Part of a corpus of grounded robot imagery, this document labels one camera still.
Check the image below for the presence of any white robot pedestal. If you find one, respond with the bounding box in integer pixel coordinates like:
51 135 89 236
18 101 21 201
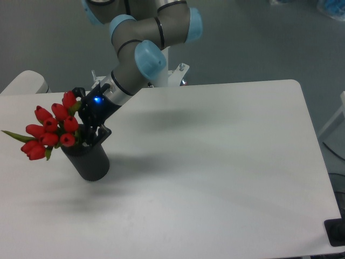
91 45 190 90

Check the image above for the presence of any red tulip bouquet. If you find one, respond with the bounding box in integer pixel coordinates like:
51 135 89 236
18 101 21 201
2 91 82 160

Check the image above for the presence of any white chair back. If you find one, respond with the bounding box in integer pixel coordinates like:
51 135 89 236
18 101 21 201
1 70 52 96

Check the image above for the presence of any white furniture frame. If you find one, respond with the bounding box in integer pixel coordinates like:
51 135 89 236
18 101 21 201
318 92 344 141

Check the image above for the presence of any black ribbed vase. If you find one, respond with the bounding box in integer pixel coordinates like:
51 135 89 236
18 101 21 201
61 141 110 181

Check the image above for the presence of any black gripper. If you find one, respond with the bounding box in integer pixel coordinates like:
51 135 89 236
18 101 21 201
72 83 121 146

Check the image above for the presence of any blue plastic bag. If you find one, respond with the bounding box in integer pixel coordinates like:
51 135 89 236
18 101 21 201
316 0 344 22

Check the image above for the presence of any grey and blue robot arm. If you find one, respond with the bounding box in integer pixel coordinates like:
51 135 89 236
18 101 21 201
75 1 203 146

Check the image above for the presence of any black floor cable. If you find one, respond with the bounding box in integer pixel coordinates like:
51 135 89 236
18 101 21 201
322 141 345 160

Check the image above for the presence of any black clamp at table edge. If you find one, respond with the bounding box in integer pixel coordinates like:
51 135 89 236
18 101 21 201
324 219 344 247

